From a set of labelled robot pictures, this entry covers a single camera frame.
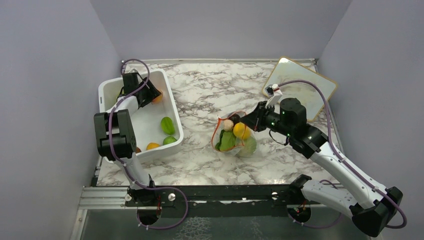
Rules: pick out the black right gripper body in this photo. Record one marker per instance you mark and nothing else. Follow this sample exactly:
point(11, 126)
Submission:
point(272, 121)

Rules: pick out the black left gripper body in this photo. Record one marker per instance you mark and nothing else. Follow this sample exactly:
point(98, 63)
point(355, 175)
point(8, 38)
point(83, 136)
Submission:
point(148, 93)

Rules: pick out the yellow bell pepper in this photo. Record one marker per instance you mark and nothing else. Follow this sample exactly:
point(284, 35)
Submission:
point(241, 131)

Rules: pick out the dark brown avocado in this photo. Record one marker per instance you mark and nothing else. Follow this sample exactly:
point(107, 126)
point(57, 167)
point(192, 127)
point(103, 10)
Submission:
point(235, 118)

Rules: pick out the clear zip bag orange zipper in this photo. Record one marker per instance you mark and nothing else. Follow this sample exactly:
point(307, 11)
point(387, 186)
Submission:
point(217, 130)

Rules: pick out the garlic bulb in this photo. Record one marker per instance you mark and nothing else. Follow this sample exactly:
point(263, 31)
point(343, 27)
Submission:
point(228, 125)

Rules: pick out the green cabbage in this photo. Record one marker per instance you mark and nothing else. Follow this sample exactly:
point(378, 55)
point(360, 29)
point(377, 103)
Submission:
point(248, 149)

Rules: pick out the orange peach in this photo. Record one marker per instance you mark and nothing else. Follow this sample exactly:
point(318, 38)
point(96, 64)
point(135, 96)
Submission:
point(159, 98)

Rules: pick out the green leafy vegetable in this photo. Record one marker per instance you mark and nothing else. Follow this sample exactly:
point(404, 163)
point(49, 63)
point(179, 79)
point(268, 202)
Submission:
point(226, 141)

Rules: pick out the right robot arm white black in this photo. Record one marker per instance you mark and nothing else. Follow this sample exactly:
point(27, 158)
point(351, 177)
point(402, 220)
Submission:
point(369, 204)

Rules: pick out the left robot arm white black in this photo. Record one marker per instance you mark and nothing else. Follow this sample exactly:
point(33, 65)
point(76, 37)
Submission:
point(115, 136)

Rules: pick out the white plastic bin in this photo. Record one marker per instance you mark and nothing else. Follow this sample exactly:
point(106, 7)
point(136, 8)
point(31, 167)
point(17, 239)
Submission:
point(146, 122)

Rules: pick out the small orange fruit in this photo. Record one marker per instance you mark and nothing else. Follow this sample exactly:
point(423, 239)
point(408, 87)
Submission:
point(152, 145)

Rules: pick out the green lime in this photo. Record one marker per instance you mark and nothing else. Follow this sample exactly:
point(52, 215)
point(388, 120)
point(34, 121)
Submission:
point(169, 140)

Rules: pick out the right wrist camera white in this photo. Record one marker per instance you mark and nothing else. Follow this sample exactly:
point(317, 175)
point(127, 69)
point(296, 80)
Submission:
point(274, 94)

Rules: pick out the whiteboard with wooden frame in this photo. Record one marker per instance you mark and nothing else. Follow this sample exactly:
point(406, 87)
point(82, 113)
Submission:
point(287, 70)

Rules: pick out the black mounting rail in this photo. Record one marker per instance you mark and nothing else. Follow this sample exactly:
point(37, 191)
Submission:
point(218, 201)

